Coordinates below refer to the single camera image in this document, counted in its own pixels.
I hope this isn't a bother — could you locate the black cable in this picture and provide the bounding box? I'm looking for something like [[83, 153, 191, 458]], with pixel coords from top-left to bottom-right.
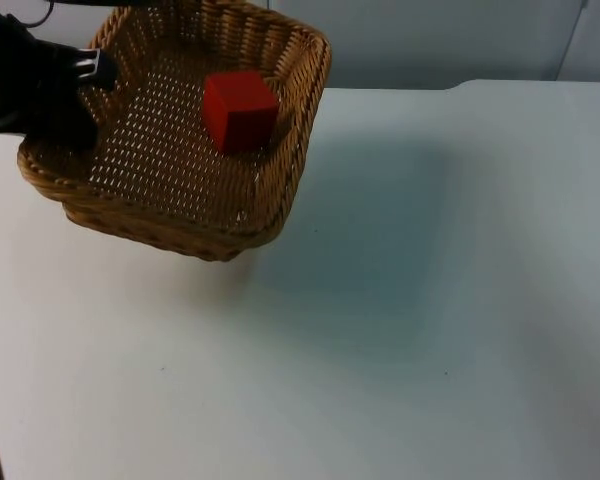
[[9, 0, 154, 29]]

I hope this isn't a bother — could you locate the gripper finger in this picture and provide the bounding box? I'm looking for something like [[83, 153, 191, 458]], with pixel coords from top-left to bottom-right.
[[23, 85, 100, 152], [44, 42, 120, 93]]

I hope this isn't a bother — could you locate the pale brown wicker basket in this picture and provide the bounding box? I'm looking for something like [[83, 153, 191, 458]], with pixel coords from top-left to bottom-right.
[[16, 0, 334, 263]]

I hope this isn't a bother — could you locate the red cube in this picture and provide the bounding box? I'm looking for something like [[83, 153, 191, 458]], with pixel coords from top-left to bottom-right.
[[202, 70, 281, 155]]

